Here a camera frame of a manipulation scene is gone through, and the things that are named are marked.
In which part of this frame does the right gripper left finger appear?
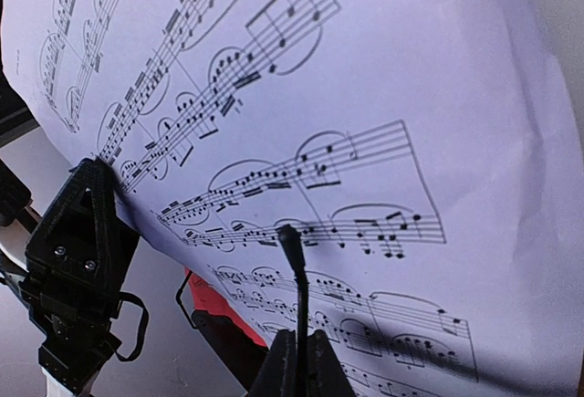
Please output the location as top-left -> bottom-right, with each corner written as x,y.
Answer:
248,329 -> 297,397

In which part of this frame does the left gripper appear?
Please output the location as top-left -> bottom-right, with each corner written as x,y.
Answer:
19,159 -> 123,392

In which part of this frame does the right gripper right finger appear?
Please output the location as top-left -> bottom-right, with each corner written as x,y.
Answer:
307,329 -> 356,397

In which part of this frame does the black music stand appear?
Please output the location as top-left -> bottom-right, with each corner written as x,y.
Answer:
175,223 -> 320,397

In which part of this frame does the red sheet music paper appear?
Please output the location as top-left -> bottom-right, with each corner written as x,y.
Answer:
184,267 -> 267,348

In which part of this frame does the lavender paper sheet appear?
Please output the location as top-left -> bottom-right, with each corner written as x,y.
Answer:
2,0 -> 583,396

